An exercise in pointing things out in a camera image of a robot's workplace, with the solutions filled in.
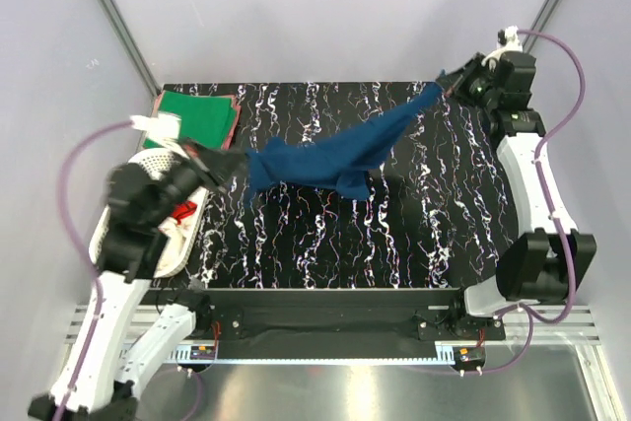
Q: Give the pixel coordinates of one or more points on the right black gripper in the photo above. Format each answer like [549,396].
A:
[456,82]

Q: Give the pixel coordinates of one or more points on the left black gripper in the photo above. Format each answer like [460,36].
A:
[223,164]

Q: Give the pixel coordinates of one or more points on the blue t shirt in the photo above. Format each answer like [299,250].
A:
[342,161]

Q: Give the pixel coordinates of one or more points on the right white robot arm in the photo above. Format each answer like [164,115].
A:
[550,257]

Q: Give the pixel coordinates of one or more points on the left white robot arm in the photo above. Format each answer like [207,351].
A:
[99,381]

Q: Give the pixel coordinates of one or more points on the folded green t shirt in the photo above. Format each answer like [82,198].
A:
[194,118]

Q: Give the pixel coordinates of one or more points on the red and white t shirt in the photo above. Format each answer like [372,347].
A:
[181,224]

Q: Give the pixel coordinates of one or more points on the white plastic laundry basket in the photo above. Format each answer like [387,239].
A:
[156,162]

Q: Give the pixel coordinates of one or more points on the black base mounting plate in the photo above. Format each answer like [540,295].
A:
[434,314]

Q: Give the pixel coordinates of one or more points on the left small electronics board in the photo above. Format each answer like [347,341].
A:
[203,352]

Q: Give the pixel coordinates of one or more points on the small electronics board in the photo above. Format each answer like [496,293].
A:
[470,355]
[203,352]

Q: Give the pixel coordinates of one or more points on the right small electronics board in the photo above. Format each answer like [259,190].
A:
[470,355]

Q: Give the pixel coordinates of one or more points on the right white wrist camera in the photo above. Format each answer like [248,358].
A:
[508,41]

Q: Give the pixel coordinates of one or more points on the left aluminium frame post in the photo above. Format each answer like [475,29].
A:
[130,46]

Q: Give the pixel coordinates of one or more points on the white slotted cable duct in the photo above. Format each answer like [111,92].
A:
[234,354]

